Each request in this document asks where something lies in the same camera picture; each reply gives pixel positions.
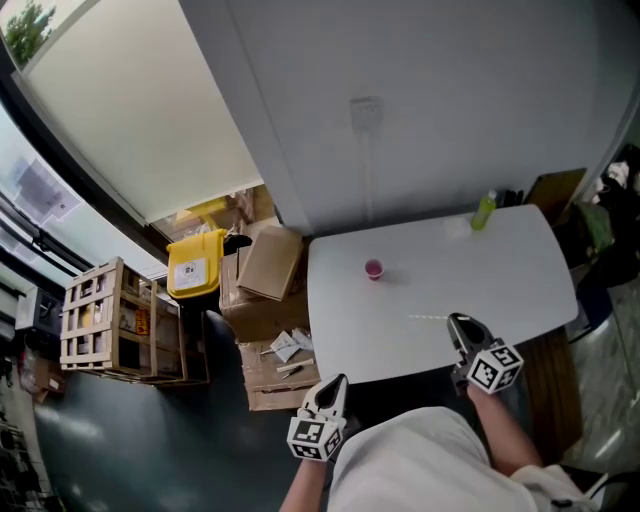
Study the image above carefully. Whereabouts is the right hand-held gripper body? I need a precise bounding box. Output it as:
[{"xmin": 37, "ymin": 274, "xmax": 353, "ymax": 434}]
[{"xmin": 449, "ymin": 338, "xmax": 525, "ymax": 397}]

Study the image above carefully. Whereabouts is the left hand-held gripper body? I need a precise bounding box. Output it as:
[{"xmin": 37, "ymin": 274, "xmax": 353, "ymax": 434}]
[{"xmin": 285, "ymin": 410, "xmax": 348, "ymax": 464}]

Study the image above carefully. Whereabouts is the person's left forearm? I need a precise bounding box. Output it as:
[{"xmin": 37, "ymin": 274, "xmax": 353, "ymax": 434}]
[{"xmin": 276, "ymin": 457, "xmax": 335, "ymax": 512}]

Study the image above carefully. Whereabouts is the person's right forearm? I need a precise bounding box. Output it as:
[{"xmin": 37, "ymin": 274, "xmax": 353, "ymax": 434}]
[{"xmin": 466, "ymin": 381, "xmax": 545, "ymax": 477}]

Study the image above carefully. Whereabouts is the pile of white packets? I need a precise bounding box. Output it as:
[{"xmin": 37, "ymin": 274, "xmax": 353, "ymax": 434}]
[{"xmin": 259, "ymin": 326, "xmax": 317, "ymax": 379}]

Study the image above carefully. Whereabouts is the brown wooden bench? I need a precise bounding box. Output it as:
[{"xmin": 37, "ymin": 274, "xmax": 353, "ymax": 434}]
[{"xmin": 519, "ymin": 326, "xmax": 584, "ymax": 467}]

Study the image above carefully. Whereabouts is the large brown cardboard box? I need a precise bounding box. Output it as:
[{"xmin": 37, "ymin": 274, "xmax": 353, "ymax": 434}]
[{"xmin": 218, "ymin": 246, "xmax": 312, "ymax": 344}]

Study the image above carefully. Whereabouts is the person's white shirt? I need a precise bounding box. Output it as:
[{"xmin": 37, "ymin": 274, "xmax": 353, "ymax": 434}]
[{"xmin": 326, "ymin": 405, "xmax": 592, "ymax": 512}]

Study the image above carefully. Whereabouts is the blue chair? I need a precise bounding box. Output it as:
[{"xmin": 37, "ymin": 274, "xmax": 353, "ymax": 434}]
[{"xmin": 566, "ymin": 284, "xmax": 614, "ymax": 347}]

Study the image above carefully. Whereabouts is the green drink bottle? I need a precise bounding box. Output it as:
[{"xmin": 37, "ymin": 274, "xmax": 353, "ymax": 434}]
[{"xmin": 469, "ymin": 188, "xmax": 499, "ymax": 232}]

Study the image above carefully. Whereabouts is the folded flat cardboard box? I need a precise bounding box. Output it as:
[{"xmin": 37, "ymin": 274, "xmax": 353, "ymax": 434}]
[{"xmin": 235, "ymin": 224, "xmax": 305, "ymax": 303}]

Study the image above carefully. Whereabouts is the green cloth bag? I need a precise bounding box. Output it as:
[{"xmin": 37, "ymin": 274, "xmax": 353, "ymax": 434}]
[{"xmin": 564, "ymin": 200, "xmax": 614, "ymax": 262}]

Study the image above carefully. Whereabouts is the brown wooden board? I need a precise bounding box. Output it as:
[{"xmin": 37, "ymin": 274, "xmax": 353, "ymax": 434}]
[{"xmin": 521, "ymin": 167, "xmax": 589, "ymax": 227}]

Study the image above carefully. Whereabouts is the yellow bin with label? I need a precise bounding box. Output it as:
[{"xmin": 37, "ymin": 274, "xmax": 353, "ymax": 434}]
[{"xmin": 165, "ymin": 228, "xmax": 228, "ymax": 301}]

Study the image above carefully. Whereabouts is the wooden slat crate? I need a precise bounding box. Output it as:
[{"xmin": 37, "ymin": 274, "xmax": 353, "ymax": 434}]
[{"xmin": 59, "ymin": 255, "xmax": 212, "ymax": 387}]

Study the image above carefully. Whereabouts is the plain yellow bin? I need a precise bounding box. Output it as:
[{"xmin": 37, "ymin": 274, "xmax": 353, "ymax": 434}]
[{"xmin": 184, "ymin": 196, "xmax": 232, "ymax": 217}]

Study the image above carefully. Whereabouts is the small open cardboard box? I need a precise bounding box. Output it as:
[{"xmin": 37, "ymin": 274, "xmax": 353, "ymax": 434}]
[{"xmin": 29, "ymin": 356, "xmax": 67, "ymax": 404}]

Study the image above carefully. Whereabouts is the grey machine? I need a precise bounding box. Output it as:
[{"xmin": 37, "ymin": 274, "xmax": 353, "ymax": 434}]
[{"xmin": 14, "ymin": 286, "xmax": 64, "ymax": 334}]

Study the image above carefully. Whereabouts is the white roller blind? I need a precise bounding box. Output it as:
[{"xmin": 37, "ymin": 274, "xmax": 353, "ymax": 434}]
[{"xmin": 21, "ymin": 0, "xmax": 267, "ymax": 227}]

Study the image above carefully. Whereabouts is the white wall cable conduit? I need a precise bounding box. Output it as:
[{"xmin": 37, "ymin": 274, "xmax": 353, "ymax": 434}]
[{"xmin": 361, "ymin": 128, "xmax": 378, "ymax": 222}]

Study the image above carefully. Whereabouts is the white wall socket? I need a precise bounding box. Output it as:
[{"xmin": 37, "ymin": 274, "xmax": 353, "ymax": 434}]
[{"xmin": 348, "ymin": 95, "xmax": 384, "ymax": 133}]

